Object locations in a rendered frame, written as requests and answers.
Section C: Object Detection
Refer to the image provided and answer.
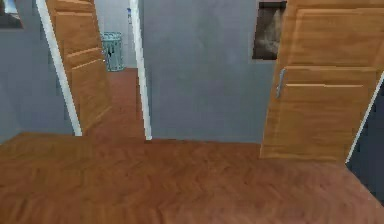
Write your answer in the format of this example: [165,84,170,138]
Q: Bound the brown wooden room door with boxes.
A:
[45,0,113,135]
[259,0,384,164]

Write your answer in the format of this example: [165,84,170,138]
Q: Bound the grey door handle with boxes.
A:
[275,68,287,100]

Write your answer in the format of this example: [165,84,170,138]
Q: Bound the brown framed wall picture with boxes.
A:
[251,0,288,61]

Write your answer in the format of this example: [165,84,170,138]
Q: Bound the dark framed wall picture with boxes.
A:
[0,0,24,30]

